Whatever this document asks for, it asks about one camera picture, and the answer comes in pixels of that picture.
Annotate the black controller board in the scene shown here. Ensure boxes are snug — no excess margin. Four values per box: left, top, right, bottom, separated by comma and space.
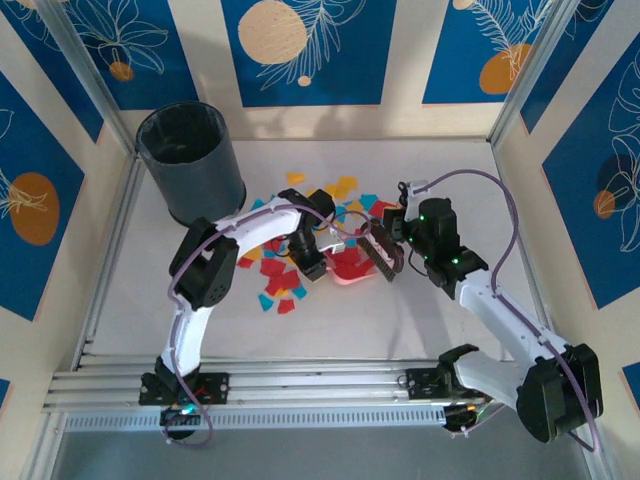
158, 405, 202, 429
443, 404, 484, 434

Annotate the black right controller board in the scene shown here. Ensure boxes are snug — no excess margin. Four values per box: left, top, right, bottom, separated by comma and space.
443, 404, 484, 434

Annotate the black round trash bin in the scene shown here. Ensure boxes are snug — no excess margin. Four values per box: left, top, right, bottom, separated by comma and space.
135, 102, 248, 225

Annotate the aluminium mounting rail frame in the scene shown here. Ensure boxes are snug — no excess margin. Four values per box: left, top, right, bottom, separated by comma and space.
42, 357, 594, 415

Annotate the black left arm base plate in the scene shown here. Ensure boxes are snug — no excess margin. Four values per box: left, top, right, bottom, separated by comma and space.
138, 372, 231, 406

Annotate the aluminium frame post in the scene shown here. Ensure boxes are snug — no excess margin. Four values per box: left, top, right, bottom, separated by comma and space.
34, 0, 139, 161
488, 0, 579, 149

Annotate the black cartoon face brush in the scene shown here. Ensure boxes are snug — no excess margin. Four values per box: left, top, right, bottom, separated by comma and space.
357, 219, 404, 284

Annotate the pink plastic dustpan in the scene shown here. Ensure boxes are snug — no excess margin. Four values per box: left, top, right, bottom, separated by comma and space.
322, 247, 377, 287

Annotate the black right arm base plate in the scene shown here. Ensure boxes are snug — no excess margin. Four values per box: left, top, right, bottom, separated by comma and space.
405, 368, 494, 401

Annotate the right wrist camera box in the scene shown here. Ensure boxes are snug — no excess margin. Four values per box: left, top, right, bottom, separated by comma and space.
397, 179, 430, 201

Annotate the slotted grey cable duct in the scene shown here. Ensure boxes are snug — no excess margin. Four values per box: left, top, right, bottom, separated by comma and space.
63, 410, 447, 432

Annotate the black left controller board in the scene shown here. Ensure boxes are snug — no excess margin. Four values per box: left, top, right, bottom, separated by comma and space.
158, 405, 202, 429

